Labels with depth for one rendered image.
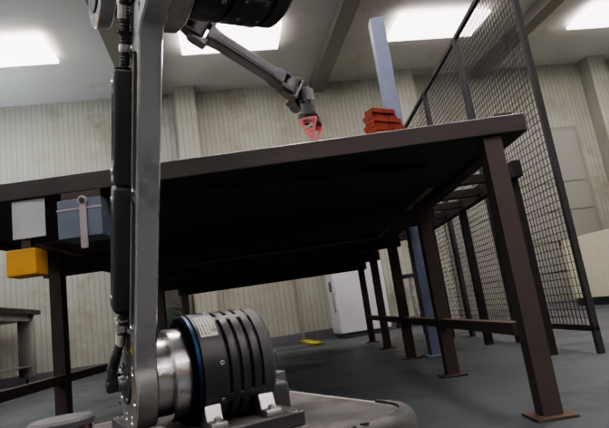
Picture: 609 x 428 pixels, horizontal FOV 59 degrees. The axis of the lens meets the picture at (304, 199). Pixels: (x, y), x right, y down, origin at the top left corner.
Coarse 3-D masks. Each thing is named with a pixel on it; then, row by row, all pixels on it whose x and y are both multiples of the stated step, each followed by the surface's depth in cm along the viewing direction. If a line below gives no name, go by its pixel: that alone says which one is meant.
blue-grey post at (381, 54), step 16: (384, 32) 393; (384, 48) 391; (384, 64) 388; (384, 80) 386; (384, 96) 383; (400, 112) 381; (416, 240) 362; (416, 256) 360; (416, 272) 359; (432, 336) 350; (432, 352) 348
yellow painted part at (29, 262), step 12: (24, 240) 166; (12, 252) 162; (24, 252) 162; (36, 252) 162; (12, 264) 161; (24, 264) 161; (36, 264) 161; (12, 276) 160; (24, 276) 162; (36, 276) 166
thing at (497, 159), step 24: (480, 144) 175; (504, 168) 171; (504, 192) 169; (504, 216) 168; (504, 240) 167; (504, 264) 170; (528, 264) 165; (528, 288) 163; (528, 312) 162; (528, 336) 160; (528, 360) 161; (552, 384) 158; (552, 408) 156
